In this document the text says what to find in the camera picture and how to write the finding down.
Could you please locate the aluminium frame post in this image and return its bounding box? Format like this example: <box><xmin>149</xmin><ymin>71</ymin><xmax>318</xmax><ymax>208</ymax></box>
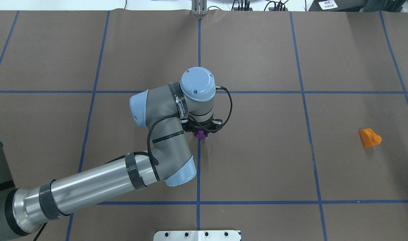
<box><xmin>191</xmin><ymin>0</ymin><xmax>208</xmax><ymax>16</ymax></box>

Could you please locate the purple trapezoid block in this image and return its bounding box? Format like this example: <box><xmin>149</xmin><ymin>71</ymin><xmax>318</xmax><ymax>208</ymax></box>
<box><xmin>196</xmin><ymin>130</ymin><xmax>207</xmax><ymax>139</ymax></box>

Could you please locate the brown paper table cover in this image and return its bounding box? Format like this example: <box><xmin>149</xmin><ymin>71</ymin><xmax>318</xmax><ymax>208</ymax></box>
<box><xmin>0</xmin><ymin>9</ymin><xmax>408</xmax><ymax>241</ymax></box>

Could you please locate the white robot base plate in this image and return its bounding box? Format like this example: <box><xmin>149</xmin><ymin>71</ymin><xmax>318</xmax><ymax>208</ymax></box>
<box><xmin>153</xmin><ymin>230</ymin><xmax>242</xmax><ymax>241</ymax></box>

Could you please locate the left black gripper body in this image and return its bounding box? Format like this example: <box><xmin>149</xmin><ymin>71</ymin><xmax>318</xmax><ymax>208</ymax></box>
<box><xmin>184</xmin><ymin>115</ymin><xmax>223</xmax><ymax>135</ymax></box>

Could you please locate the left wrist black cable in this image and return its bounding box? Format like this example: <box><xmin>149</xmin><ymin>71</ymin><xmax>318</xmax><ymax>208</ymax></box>
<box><xmin>147</xmin><ymin>86</ymin><xmax>233</xmax><ymax>166</ymax></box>

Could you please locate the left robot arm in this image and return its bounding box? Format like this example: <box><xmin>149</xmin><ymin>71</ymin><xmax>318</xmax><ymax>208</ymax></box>
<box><xmin>0</xmin><ymin>67</ymin><xmax>227</xmax><ymax>241</ymax></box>

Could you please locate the orange trapezoid block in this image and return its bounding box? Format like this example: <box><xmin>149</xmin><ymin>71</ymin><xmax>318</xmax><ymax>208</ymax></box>
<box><xmin>359</xmin><ymin>128</ymin><xmax>382</xmax><ymax>148</ymax></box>

